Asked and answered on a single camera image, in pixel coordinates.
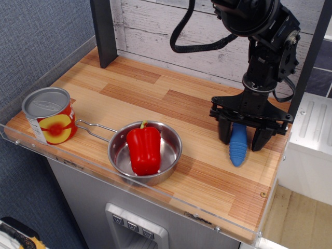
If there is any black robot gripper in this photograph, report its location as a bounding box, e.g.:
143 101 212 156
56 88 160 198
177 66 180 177
210 90 294 151

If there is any blue handled metal fork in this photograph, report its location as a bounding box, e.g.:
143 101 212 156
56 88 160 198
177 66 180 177
229 123 247 167

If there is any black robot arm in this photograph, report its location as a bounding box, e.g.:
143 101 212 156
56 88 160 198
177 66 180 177
210 1 300 151

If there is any white toy sink counter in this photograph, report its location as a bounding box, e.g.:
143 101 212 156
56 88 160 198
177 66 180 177
277 93 331 204

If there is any small steel saucepan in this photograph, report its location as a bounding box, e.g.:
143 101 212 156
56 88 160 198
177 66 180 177
75 119 182 186

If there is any red bell pepper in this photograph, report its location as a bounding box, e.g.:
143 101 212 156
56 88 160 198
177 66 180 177
127 120 161 176

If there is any silver dispenser panel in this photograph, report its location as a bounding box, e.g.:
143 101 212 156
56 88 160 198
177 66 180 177
105 203 170 248

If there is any grey toy fridge cabinet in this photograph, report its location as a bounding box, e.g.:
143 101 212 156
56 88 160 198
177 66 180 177
48 159 240 248

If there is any red yellow tin can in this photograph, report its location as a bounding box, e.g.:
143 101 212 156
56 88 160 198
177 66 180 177
22 87 77 145

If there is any black yellow object corner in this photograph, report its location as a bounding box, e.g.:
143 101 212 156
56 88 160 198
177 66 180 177
1 216 47 249

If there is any right dark grey post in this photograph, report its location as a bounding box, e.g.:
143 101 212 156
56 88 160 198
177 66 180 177
288 1 331 119

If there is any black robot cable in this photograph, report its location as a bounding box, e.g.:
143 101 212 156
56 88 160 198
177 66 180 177
170 0 238 54

